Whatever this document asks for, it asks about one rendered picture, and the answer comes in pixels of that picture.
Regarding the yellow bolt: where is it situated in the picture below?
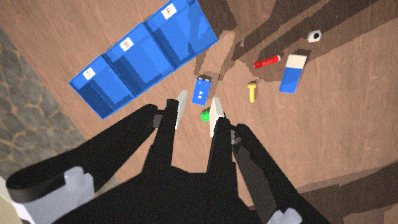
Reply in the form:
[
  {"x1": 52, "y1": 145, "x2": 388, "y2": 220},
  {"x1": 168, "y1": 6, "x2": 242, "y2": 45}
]
[{"x1": 248, "y1": 83, "x2": 256, "y2": 102}]

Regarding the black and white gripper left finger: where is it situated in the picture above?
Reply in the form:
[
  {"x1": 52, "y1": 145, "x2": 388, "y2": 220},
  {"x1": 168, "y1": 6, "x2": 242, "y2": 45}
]
[{"x1": 5, "y1": 90, "x2": 188, "y2": 224}]

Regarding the blue nine-volt battery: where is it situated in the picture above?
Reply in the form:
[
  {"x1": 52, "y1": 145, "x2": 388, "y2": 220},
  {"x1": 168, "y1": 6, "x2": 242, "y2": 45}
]
[{"x1": 192, "y1": 78, "x2": 211, "y2": 106}]

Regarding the grey hex nut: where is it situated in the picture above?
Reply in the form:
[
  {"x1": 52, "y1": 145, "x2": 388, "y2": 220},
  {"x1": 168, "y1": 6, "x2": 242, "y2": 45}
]
[{"x1": 307, "y1": 30, "x2": 322, "y2": 42}]

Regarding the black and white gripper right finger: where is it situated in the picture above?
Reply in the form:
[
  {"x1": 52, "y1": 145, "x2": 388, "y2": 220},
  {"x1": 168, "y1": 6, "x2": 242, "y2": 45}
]
[{"x1": 204, "y1": 97, "x2": 331, "y2": 224}]

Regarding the blue three-compartment bin rack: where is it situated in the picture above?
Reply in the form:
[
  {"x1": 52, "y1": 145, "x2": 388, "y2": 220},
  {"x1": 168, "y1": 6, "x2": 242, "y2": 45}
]
[{"x1": 68, "y1": 0, "x2": 216, "y2": 120}]

